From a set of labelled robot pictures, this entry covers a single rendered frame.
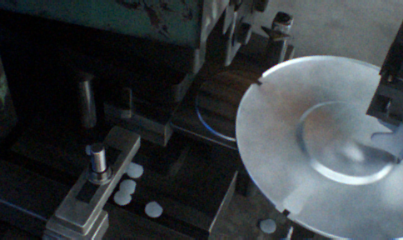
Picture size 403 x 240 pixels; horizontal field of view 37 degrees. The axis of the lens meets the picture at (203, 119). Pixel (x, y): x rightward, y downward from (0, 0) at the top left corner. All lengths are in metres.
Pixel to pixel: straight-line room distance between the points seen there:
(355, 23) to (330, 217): 1.52
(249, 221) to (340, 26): 1.39
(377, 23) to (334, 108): 1.42
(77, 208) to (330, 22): 1.57
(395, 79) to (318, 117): 0.16
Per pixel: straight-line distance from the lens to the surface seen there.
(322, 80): 0.85
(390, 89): 0.66
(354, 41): 2.12
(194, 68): 0.68
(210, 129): 0.77
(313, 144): 0.77
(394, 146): 0.75
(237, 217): 0.86
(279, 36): 0.90
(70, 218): 0.73
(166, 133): 0.79
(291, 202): 0.72
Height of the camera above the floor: 1.39
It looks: 51 degrees down
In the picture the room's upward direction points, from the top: 6 degrees clockwise
